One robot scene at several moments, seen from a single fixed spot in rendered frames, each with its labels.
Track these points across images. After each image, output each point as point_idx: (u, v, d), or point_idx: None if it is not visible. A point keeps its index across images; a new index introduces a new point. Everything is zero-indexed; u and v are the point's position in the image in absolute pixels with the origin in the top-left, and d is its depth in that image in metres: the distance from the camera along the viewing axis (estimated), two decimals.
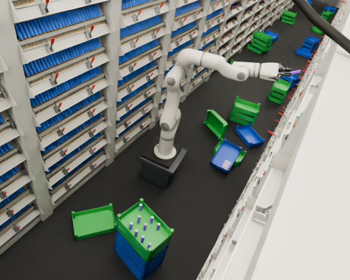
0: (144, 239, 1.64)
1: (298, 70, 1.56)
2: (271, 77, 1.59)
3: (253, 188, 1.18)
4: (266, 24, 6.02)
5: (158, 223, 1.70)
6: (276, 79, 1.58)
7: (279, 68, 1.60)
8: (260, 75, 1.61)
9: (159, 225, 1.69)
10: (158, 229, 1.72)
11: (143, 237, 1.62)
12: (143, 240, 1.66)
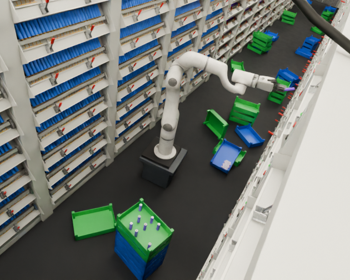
0: (288, 88, 1.71)
1: None
2: None
3: (253, 188, 1.18)
4: (266, 24, 6.02)
5: (158, 223, 1.70)
6: (271, 90, 1.80)
7: (274, 86, 1.72)
8: (258, 86, 1.81)
9: (159, 225, 1.69)
10: (158, 229, 1.72)
11: (283, 90, 1.72)
12: (293, 87, 1.71)
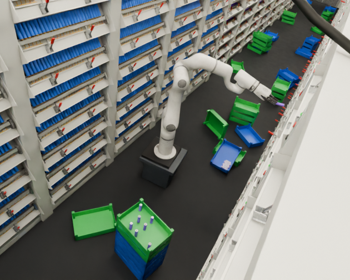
0: None
1: None
2: None
3: (253, 188, 1.18)
4: (266, 24, 6.02)
5: None
6: None
7: (266, 99, 1.90)
8: None
9: None
10: (281, 105, 1.89)
11: None
12: None
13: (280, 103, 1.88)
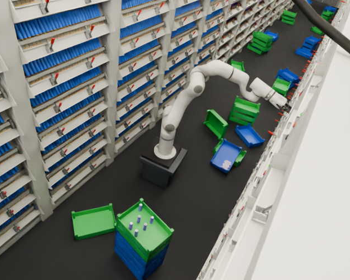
0: None
1: None
2: None
3: (253, 188, 1.18)
4: (266, 24, 6.02)
5: None
6: None
7: (282, 108, 1.90)
8: None
9: None
10: None
11: None
12: None
13: None
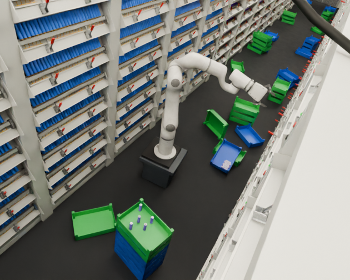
0: None
1: None
2: (253, 99, 1.90)
3: (253, 188, 1.18)
4: (266, 24, 6.02)
5: None
6: (253, 103, 1.91)
7: (266, 92, 1.85)
8: (248, 93, 1.90)
9: None
10: None
11: None
12: None
13: None
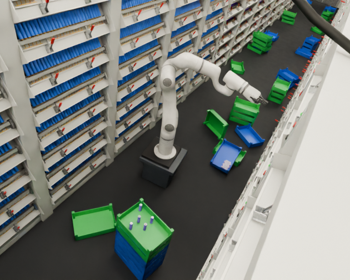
0: None
1: None
2: (253, 98, 1.82)
3: (253, 188, 1.18)
4: (266, 24, 6.02)
5: None
6: (255, 101, 1.81)
7: (259, 96, 1.85)
8: (245, 91, 1.83)
9: None
10: None
11: None
12: None
13: None
